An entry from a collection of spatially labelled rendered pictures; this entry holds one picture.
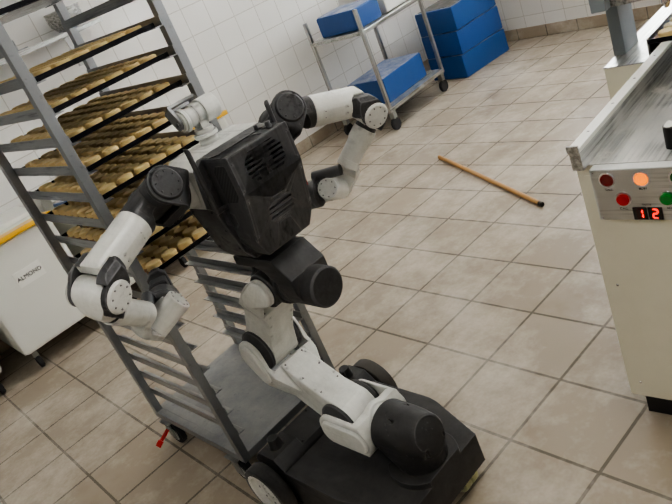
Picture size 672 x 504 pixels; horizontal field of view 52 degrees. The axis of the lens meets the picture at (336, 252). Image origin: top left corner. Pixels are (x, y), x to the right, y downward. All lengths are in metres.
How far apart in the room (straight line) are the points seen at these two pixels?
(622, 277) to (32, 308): 3.19
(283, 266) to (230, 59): 3.79
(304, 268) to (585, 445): 1.00
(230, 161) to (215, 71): 3.79
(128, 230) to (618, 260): 1.23
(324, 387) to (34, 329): 2.40
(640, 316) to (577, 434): 0.45
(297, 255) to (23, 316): 2.59
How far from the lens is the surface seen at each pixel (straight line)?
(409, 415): 1.96
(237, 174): 1.65
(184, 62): 2.22
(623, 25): 2.57
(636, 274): 1.95
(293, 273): 1.81
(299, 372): 2.19
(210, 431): 2.67
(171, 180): 1.68
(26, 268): 4.17
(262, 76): 5.63
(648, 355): 2.12
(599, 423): 2.30
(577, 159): 1.79
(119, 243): 1.62
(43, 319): 4.25
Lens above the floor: 1.58
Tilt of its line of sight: 24 degrees down
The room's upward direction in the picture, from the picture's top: 23 degrees counter-clockwise
